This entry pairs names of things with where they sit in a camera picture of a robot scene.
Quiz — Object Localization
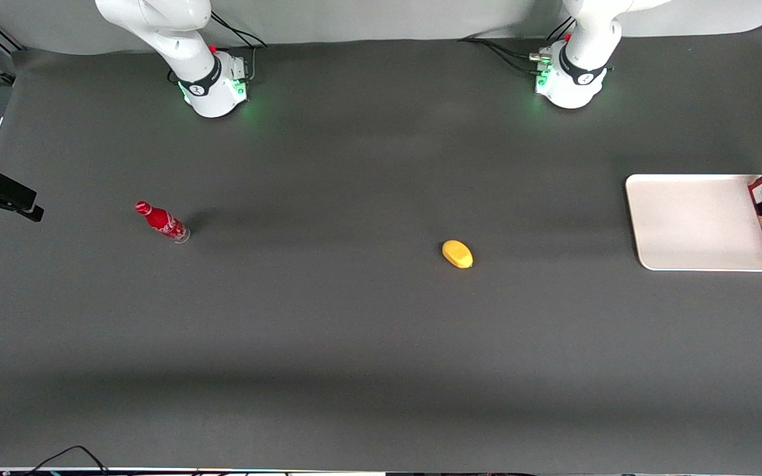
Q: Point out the white rectangular tray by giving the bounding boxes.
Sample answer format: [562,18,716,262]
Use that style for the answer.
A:
[625,174,762,272]

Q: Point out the red soda bottle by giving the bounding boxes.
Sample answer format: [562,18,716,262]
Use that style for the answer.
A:
[135,201,191,244]

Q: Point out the yellow lemon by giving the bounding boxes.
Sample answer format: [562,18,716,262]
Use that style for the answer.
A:
[442,239,474,270]

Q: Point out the black cable at table edge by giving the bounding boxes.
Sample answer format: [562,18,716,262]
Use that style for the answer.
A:
[24,446,112,476]

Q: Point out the black arm base cables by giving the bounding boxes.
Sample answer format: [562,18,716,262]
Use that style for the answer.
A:
[168,11,269,85]
[458,17,577,75]

